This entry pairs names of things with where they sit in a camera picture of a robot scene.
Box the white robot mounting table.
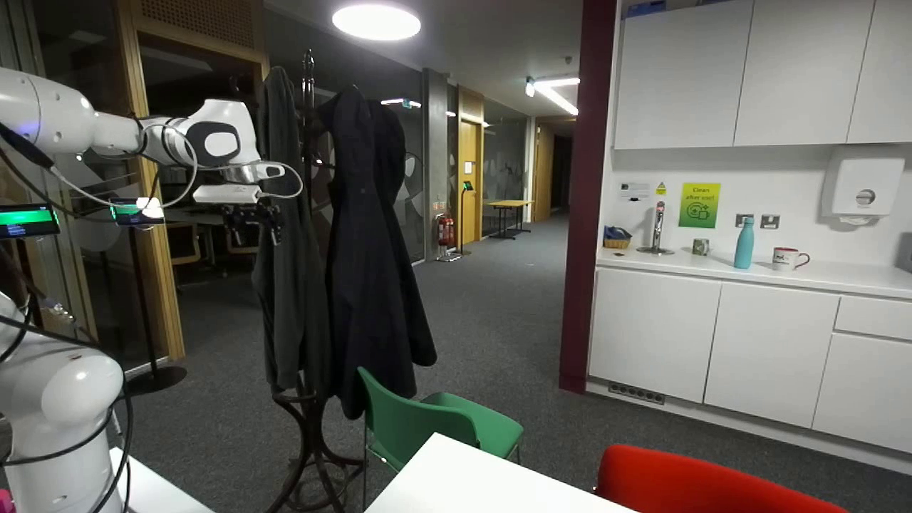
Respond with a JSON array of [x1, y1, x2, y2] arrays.
[[105, 444, 217, 513]]

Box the white lower kitchen cabinets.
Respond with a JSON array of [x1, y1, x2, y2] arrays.
[[584, 255, 912, 470]]

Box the teal water bottle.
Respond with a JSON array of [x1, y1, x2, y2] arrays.
[[729, 211, 762, 273]]

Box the white kitchen cabinets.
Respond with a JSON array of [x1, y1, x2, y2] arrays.
[[584, 255, 912, 470], [614, 0, 912, 152]]

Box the strip ceiling light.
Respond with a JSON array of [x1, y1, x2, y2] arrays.
[[524, 74, 584, 121]]

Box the white ceramic mug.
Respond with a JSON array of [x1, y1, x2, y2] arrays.
[[770, 246, 816, 273]]

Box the white paper towel dispenser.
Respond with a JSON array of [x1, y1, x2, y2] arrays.
[[817, 154, 910, 230]]

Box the wall power socket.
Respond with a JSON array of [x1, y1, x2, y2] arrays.
[[733, 211, 785, 235]]

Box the chrome kitchen tap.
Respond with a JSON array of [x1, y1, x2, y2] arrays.
[[635, 196, 675, 258]]

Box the green wall poster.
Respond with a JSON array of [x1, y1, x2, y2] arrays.
[[675, 181, 725, 230]]

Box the black metal coat stand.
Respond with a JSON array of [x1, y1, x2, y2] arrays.
[[263, 45, 376, 513]]

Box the green glowing screen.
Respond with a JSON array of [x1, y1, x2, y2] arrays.
[[0, 202, 62, 239], [105, 193, 169, 228]]

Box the red fire extinguisher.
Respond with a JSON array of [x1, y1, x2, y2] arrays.
[[434, 213, 458, 252]]

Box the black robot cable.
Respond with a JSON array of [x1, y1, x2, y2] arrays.
[[0, 111, 207, 513]]

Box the white upper kitchen cabinets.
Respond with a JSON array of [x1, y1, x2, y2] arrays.
[[614, 0, 912, 152]]

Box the green plastic chair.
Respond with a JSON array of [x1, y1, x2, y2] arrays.
[[356, 364, 527, 511]]

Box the wooden corridor table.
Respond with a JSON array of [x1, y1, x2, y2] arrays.
[[480, 196, 532, 239]]

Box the grey hoodie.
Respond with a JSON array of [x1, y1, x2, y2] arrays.
[[249, 65, 333, 399]]

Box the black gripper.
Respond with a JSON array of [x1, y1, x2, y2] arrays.
[[225, 181, 290, 239]]

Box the white wall notice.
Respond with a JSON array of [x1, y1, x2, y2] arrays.
[[616, 176, 655, 209]]

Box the red chair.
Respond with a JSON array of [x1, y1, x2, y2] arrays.
[[594, 441, 850, 513]]

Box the yellow wooden door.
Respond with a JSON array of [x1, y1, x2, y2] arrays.
[[457, 116, 488, 255]]

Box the round ceiling light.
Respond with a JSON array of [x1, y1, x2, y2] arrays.
[[330, 0, 425, 45]]

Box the black round base stand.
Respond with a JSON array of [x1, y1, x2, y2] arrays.
[[121, 226, 190, 399]]

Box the small blue yellow container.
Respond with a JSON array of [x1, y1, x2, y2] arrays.
[[602, 226, 635, 255]]

